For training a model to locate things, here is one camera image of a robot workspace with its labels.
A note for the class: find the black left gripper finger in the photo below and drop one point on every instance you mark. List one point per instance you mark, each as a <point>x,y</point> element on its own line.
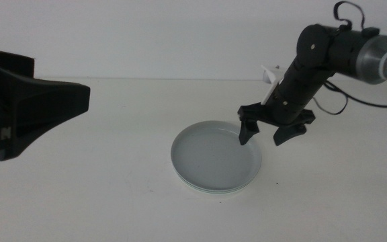
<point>45,101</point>
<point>8,64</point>

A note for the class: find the white shallow bowl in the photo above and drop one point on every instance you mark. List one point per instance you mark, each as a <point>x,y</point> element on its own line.
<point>213,193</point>

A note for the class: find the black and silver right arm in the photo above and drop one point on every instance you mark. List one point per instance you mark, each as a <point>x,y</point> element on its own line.
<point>348,47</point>

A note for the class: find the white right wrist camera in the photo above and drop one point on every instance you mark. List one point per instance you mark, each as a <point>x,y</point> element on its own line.
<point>271,84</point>

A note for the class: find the grey shallow bowl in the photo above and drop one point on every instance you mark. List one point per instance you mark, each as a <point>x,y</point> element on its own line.
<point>210,158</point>

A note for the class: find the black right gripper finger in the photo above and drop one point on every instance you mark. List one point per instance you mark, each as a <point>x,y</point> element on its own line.
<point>246,132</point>
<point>287,134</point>

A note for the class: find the pale green shallow bowl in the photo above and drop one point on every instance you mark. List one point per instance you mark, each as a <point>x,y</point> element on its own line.
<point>213,192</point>

